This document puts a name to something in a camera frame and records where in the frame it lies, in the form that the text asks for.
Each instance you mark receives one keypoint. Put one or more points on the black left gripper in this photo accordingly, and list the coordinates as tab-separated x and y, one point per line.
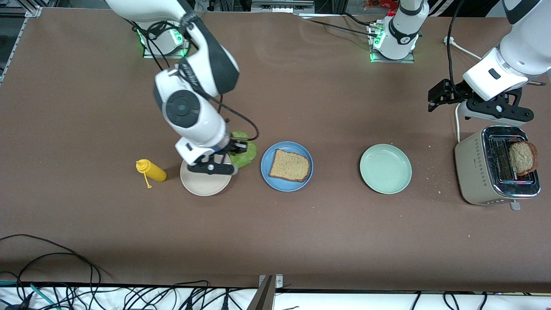
453	91

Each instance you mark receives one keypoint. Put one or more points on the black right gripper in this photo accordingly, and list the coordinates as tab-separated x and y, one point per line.
233	147

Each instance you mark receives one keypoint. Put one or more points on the green lettuce leaf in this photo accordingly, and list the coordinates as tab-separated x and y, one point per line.
247	160

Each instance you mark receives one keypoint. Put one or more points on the brown bread slice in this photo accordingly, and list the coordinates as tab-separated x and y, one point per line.
288	165
523	157

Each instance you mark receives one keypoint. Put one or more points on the yellow squeeze bottle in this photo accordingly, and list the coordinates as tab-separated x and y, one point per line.
156	172

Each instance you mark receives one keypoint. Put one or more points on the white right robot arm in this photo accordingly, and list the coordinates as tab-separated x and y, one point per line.
189	112

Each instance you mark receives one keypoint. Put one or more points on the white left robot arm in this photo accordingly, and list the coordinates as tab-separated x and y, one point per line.
523	47

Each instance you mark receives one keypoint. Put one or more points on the blue plate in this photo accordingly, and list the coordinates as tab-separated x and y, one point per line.
266	165

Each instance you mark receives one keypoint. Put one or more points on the beige plate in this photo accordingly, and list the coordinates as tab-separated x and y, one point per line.
206	185

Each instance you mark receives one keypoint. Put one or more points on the light green plate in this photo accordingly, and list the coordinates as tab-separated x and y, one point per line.
385	168

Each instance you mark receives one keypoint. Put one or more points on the beige chrome toaster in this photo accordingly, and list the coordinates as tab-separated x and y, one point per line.
471	172

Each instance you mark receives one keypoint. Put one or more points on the black right camera bracket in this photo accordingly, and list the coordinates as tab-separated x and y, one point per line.
202	168

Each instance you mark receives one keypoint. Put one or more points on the black camera bracket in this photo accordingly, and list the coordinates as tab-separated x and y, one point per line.
512	113
202	168

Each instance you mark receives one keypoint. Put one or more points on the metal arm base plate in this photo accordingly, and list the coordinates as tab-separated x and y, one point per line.
404	60
186	52

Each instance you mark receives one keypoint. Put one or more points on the black left camera bracket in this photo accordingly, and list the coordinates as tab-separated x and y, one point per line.
512	113

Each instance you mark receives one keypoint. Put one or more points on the aluminium frame profile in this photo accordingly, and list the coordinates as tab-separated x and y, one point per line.
282	6

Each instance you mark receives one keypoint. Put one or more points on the metal table edge bracket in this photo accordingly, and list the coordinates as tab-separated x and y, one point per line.
264	297

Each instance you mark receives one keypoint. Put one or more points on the aluminium frame rail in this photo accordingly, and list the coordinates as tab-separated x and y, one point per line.
26	30

